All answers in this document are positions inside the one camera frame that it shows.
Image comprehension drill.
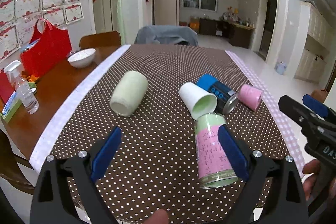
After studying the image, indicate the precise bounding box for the white ceramic bowl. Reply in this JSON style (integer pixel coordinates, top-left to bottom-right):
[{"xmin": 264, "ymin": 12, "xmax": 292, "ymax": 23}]
[{"xmin": 67, "ymin": 48, "xmax": 96, "ymax": 68}]

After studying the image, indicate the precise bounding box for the grey covered chair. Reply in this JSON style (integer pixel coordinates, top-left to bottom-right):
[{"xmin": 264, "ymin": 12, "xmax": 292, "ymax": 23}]
[{"xmin": 134, "ymin": 25, "xmax": 199, "ymax": 47}]

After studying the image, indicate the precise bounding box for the pale green ceramic cup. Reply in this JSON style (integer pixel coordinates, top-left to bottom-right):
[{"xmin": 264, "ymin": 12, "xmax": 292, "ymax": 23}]
[{"xmin": 109, "ymin": 71, "xmax": 149, "ymax": 117}]

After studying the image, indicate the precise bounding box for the cream wall cabinet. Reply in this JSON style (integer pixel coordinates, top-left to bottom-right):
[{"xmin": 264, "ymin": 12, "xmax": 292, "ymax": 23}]
[{"xmin": 294, "ymin": 2, "xmax": 333, "ymax": 83}]

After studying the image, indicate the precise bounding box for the blue black metal can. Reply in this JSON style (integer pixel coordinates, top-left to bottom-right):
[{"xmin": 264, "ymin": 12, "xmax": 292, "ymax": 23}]
[{"xmin": 196, "ymin": 74, "xmax": 239, "ymax": 114}]

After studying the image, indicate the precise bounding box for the blue trash bin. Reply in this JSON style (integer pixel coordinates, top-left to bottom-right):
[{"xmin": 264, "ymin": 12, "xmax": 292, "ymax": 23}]
[{"xmin": 274, "ymin": 61, "xmax": 287, "ymax": 75}]

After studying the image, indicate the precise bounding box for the pink checkered tablecloth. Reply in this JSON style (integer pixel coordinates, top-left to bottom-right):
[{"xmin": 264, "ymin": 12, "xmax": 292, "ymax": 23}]
[{"xmin": 226, "ymin": 51, "xmax": 305, "ymax": 178}]

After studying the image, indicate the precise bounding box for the clear spray bottle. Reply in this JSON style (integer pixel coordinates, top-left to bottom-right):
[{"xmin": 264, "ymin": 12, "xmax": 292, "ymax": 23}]
[{"xmin": 4, "ymin": 60, "xmax": 39, "ymax": 114}]

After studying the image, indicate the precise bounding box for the near wooden chair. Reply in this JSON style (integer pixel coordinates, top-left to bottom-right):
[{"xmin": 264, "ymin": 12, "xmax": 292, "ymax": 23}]
[{"xmin": 0, "ymin": 130, "xmax": 35, "ymax": 195}]

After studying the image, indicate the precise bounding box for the red booklet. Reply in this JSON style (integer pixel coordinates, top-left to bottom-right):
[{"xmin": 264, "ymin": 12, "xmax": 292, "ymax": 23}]
[{"xmin": 0, "ymin": 69, "xmax": 14, "ymax": 104}]

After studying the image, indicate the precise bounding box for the white paper cup green inside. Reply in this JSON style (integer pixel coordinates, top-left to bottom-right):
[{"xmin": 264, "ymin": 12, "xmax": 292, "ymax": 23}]
[{"xmin": 179, "ymin": 82, "xmax": 218, "ymax": 120}]

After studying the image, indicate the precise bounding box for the brown polka dot tablecloth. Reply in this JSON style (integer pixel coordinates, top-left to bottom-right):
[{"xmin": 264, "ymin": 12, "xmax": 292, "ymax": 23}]
[{"xmin": 51, "ymin": 44, "xmax": 289, "ymax": 224}]

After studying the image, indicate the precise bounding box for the person's right hand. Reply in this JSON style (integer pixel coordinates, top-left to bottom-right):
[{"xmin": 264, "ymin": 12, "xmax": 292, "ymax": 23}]
[{"xmin": 302, "ymin": 159, "xmax": 335, "ymax": 202}]

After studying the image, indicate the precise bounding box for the green tissue box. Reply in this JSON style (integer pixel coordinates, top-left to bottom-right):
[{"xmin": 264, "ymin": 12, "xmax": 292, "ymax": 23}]
[{"xmin": 1, "ymin": 98, "xmax": 22, "ymax": 123}]

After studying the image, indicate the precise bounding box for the pink plastic cup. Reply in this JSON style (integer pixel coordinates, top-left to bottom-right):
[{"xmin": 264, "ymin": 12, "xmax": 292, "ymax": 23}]
[{"xmin": 238, "ymin": 84, "xmax": 263, "ymax": 111}]

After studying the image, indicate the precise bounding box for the person's left hand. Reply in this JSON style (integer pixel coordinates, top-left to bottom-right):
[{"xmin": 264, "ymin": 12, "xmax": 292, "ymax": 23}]
[{"xmin": 143, "ymin": 209, "xmax": 169, "ymax": 224}]

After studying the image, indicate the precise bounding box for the white refrigerator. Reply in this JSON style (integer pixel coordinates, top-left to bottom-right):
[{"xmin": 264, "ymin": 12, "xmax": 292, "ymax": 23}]
[{"xmin": 153, "ymin": 0, "xmax": 180, "ymax": 26}]

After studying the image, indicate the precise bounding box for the wooden chair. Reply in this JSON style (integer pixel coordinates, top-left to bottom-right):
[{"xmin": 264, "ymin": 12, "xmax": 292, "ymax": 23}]
[
  {"xmin": 0, "ymin": 130, "xmax": 35, "ymax": 195},
  {"xmin": 79, "ymin": 31, "xmax": 121, "ymax": 50}
]

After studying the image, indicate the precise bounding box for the green pink labelled glass cup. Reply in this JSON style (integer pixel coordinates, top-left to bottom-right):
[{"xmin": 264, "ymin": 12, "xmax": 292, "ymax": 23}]
[{"xmin": 194, "ymin": 113, "xmax": 238, "ymax": 189}]

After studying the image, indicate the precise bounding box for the wooden chair back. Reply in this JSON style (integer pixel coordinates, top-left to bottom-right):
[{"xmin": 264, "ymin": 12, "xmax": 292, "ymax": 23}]
[{"xmin": 79, "ymin": 31, "xmax": 121, "ymax": 50}]

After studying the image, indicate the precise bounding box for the dark wooden desk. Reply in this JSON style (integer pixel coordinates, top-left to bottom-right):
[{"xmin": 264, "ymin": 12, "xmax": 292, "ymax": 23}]
[{"xmin": 199, "ymin": 18, "xmax": 255, "ymax": 48}]

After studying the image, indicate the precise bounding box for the red bag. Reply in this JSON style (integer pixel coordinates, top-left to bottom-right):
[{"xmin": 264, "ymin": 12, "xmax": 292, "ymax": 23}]
[{"xmin": 20, "ymin": 19, "xmax": 72, "ymax": 77}]

